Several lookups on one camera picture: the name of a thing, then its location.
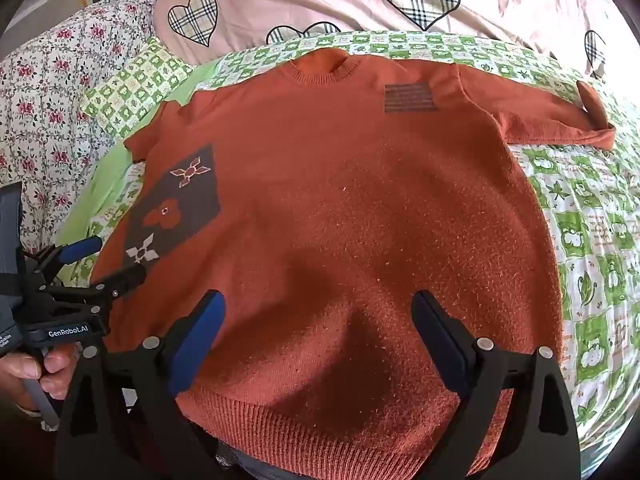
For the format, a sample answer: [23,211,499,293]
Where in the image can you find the green checkered blanket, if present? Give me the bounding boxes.
[52,30,640,461]

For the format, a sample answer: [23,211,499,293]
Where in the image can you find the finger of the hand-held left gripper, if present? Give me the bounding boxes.
[31,236,104,281]
[47,264,148,311]

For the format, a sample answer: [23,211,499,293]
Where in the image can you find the person's left hand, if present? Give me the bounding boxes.
[0,347,77,413]

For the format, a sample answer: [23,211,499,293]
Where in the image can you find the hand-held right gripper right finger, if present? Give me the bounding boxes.
[410,289,582,480]

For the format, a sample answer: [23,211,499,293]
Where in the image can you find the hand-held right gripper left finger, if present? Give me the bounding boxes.
[54,289,227,480]

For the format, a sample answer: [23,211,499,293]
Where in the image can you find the orange knit sweater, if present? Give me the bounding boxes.
[90,52,618,472]

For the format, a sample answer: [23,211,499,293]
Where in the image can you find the floral bed sheet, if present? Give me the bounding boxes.
[0,0,168,256]

